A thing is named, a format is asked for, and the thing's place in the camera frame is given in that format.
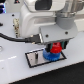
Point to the black-framed peg base plate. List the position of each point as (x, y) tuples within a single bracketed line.
[(41, 57)]

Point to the red gear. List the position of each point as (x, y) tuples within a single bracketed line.
[(56, 48)]

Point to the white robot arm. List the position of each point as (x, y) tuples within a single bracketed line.
[(47, 22)]

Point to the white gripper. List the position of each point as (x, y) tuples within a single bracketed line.
[(54, 33)]

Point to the left metal peg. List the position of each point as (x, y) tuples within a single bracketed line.
[(35, 56)]

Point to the beige electrical connector block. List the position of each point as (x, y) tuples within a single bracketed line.
[(16, 25)]

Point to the blue object background left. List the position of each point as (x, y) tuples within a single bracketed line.
[(2, 8)]

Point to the blue gear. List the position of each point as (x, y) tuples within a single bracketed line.
[(51, 56)]

